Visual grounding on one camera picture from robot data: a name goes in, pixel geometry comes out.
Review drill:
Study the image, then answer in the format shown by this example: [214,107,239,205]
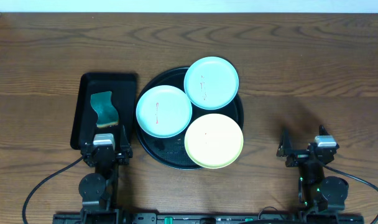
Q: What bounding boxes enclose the round black tray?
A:
[134,67,244,170]

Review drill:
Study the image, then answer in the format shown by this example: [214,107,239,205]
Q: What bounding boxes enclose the rectangular black tray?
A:
[70,72,137,150]

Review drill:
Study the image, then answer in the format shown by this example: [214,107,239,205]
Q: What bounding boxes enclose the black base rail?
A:
[52,213,364,224]

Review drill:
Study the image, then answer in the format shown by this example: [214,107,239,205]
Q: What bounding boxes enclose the yellow plate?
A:
[184,113,244,169]

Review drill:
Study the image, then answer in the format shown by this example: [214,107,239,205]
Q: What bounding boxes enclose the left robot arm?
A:
[78,126,132,224]

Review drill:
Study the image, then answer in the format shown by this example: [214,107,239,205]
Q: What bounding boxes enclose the light blue plate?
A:
[136,85,192,138]
[183,57,239,110]

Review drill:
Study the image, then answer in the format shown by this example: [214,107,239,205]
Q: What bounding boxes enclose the green sponge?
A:
[90,91,119,128]

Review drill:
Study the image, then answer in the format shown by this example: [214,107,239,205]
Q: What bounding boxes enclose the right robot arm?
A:
[276,125,349,223]

